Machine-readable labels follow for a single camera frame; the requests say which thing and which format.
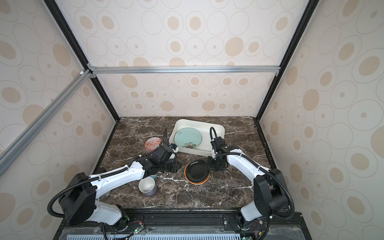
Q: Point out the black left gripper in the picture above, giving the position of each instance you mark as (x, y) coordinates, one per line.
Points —
(176, 166)

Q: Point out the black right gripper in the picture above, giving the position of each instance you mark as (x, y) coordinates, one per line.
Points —
(210, 166)

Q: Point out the black plate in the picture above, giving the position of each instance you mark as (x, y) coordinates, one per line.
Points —
(197, 172)

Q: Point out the mint green floral plate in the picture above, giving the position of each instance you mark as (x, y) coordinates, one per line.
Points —
(188, 138)

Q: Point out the white plastic bin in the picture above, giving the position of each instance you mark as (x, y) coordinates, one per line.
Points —
(205, 148)

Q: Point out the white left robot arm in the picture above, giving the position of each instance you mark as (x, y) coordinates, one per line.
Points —
(78, 202)

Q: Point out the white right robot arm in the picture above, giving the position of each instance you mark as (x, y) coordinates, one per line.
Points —
(271, 195)

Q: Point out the red patterned bowl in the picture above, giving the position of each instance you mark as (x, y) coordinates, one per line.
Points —
(152, 143)

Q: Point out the grey purple mug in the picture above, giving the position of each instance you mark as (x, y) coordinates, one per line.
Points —
(148, 186)

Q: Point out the left diagonal aluminium bar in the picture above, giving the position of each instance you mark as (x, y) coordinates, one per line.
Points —
(26, 137)

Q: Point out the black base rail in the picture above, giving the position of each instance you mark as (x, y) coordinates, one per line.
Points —
(189, 224)

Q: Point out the horizontal aluminium frame bar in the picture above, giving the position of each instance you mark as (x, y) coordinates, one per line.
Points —
(185, 70)

